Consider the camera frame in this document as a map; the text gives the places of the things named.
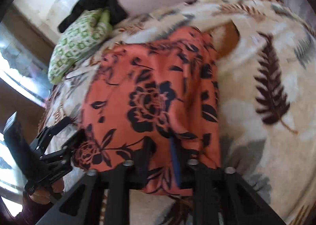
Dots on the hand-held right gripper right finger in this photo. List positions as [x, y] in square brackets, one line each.
[175, 163]

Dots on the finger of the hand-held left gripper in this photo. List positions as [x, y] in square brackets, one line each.
[66, 148]
[53, 128]

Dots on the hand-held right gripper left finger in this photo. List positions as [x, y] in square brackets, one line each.
[144, 151]

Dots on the orange floral shirt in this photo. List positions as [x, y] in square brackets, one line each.
[148, 96]

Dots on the person's left forearm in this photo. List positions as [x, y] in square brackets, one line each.
[29, 215]

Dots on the person's left hand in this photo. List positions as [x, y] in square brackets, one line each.
[43, 194]

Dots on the green checked pillow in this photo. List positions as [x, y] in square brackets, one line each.
[79, 42]

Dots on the leaf printed blanket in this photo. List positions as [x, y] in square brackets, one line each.
[266, 67]

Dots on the black garment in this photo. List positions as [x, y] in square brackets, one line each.
[98, 0]

